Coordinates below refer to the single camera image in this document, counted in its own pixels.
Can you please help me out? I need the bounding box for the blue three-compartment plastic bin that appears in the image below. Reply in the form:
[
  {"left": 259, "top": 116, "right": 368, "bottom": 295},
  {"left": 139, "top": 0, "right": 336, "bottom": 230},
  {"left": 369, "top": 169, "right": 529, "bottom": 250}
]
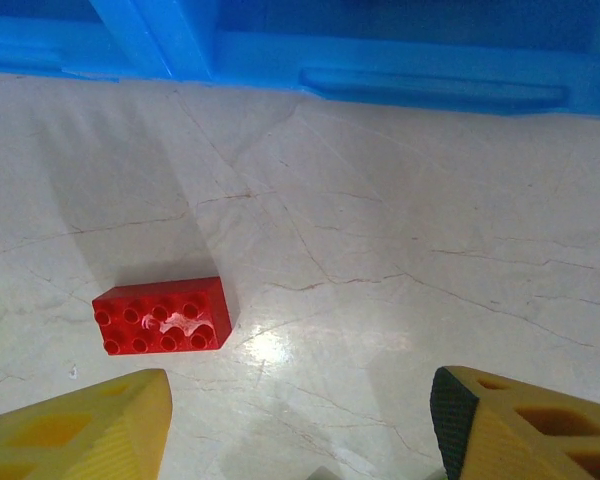
[{"left": 0, "top": 0, "right": 600, "bottom": 120}]

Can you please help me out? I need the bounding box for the red lego brick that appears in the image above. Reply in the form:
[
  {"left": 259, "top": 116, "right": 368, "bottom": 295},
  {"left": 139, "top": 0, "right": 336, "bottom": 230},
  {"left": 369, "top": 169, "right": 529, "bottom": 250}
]
[{"left": 91, "top": 275, "right": 233, "bottom": 357}]

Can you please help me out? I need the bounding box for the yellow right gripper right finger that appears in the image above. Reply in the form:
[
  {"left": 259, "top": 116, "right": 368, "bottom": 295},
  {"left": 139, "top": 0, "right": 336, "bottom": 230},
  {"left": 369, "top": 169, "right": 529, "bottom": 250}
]
[{"left": 430, "top": 365, "right": 600, "bottom": 480}]

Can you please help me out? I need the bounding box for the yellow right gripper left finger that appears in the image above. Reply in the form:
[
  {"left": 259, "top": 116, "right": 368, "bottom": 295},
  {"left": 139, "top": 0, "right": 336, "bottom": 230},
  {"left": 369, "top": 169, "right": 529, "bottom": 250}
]
[{"left": 0, "top": 368, "right": 174, "bottom": 480}]

